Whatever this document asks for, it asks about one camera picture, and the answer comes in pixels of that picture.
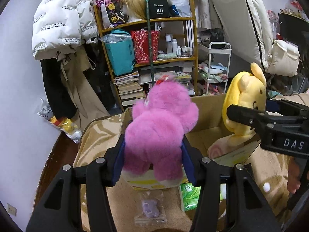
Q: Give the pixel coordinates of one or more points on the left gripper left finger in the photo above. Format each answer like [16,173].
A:
[59,209]

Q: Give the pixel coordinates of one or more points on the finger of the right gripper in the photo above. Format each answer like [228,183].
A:
[244,120]
[286,108]

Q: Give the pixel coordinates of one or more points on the yellow bear plush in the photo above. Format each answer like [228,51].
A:
[247,90]

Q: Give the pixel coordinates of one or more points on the pink pig roll plush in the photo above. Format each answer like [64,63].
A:
[229,144]

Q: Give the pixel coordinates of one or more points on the green tissue pack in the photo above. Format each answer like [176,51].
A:
[189,196]

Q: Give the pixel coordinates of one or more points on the bagged purple keychain toy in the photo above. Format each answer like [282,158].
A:
[150,209]

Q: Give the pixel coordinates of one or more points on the pink fluffy plush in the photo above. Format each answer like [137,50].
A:
[154,137]

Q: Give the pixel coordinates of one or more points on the person right hand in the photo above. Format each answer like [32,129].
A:
[293,183]

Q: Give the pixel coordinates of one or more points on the cardboard box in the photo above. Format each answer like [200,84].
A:
[209,136]

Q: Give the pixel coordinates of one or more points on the white rolling cart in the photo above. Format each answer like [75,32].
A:
[215,74]

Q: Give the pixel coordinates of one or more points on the black monitor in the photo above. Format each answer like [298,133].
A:
[294,30]

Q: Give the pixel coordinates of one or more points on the plastic bag of toys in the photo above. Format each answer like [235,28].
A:
[63,124]

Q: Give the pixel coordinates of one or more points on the cream gaming chair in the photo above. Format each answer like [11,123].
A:
[248,29]

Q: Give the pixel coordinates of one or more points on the stack of books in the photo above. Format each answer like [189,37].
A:
[129,89]

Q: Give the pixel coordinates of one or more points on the wooden bookshelf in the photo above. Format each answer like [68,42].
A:
[189,36]

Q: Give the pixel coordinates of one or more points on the beige coat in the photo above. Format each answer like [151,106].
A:
[84,98]

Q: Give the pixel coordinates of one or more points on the red gift bag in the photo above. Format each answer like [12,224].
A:
[141,45]

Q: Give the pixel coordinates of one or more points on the black box with 40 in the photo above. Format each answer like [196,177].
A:
[158,9]

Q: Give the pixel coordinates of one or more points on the teal bag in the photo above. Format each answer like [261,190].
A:
[120,51]

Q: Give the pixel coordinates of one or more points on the green pole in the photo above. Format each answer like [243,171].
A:
[150,44]

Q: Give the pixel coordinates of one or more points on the blonde wig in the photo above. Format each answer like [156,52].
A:
[135,10]

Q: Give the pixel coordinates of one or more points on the black cartoon bag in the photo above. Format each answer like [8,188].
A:
[111,13]

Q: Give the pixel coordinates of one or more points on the white puffer jacket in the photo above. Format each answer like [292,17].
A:
[60,27]

